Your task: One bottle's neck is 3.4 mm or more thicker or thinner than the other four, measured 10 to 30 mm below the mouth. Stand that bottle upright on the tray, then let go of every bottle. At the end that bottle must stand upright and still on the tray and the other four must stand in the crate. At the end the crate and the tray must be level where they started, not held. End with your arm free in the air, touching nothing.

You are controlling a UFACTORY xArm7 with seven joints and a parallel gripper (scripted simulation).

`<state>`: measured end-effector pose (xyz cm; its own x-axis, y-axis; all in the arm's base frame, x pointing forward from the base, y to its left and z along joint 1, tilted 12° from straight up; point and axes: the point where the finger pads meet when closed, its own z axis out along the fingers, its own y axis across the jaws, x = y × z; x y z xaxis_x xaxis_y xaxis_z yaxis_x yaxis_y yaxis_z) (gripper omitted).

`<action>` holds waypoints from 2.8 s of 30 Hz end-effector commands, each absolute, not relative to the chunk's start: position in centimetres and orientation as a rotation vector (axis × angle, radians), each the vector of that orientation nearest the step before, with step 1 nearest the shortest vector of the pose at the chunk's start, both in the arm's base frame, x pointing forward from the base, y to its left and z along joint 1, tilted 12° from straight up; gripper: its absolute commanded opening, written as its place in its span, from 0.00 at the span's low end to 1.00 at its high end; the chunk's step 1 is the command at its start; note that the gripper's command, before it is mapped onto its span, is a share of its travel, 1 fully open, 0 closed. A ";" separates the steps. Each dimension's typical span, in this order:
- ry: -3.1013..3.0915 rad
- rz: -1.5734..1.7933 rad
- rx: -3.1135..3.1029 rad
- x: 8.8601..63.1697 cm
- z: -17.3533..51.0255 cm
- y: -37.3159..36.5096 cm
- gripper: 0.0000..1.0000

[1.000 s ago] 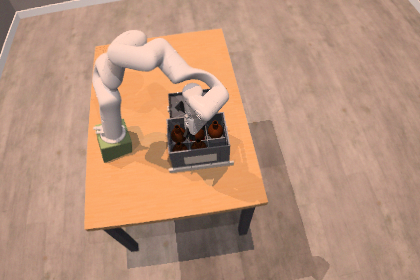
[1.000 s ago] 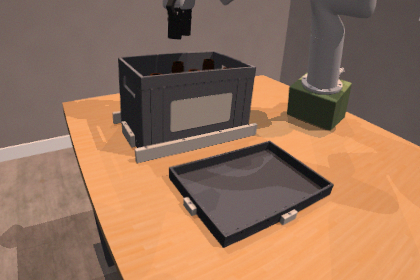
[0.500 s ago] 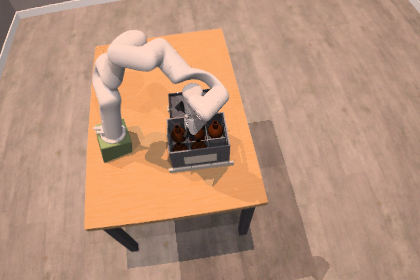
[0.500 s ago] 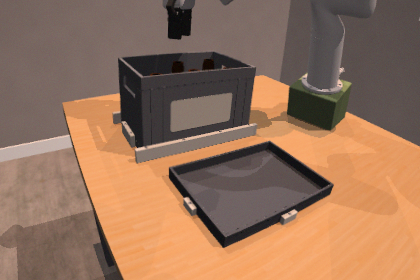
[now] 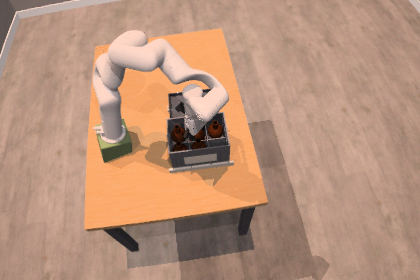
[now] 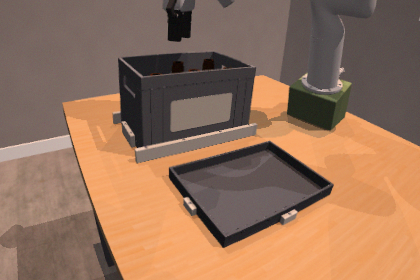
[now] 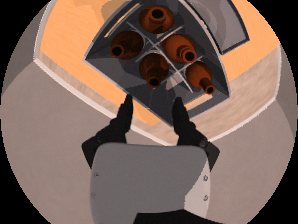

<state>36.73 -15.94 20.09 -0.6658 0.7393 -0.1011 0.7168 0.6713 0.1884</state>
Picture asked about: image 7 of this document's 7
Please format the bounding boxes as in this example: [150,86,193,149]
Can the dark grey crate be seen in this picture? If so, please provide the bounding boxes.
[82,0,232,128]

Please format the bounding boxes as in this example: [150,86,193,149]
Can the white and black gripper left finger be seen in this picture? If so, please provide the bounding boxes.
[81,94,134,169]

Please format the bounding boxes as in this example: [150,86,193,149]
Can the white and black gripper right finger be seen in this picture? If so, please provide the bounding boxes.
[172,97,220,172]

